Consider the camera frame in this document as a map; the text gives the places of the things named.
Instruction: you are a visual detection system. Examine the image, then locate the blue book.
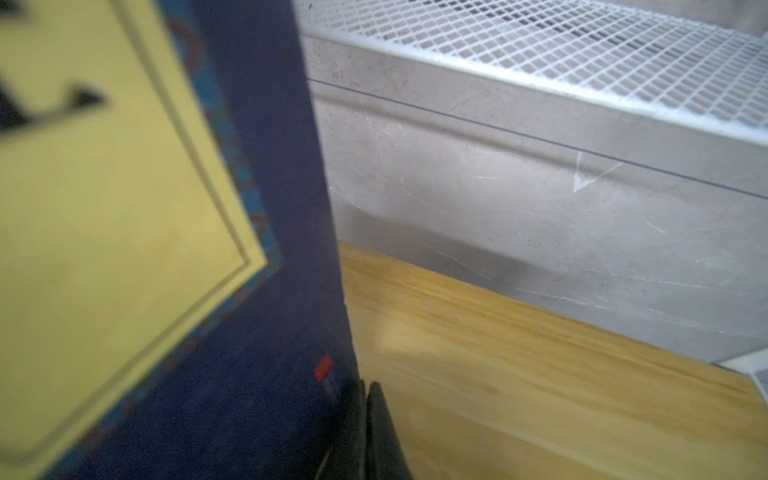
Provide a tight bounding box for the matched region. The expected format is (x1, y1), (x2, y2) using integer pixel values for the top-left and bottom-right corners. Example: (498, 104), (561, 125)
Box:
(1, 1), (357, 479)

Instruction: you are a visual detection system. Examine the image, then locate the white wooden two-tier shelf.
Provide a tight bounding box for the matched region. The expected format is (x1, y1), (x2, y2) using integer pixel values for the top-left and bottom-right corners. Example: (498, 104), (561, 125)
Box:
(340, 244), (767, 479)

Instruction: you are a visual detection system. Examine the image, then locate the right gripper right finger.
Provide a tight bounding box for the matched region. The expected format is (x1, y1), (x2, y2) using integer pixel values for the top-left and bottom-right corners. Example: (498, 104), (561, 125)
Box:
(366, 382), (413, 480)

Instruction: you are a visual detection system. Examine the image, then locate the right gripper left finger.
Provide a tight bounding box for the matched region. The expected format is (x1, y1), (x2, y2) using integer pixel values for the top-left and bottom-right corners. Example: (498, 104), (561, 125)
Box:
(318, 380), (366, 480)

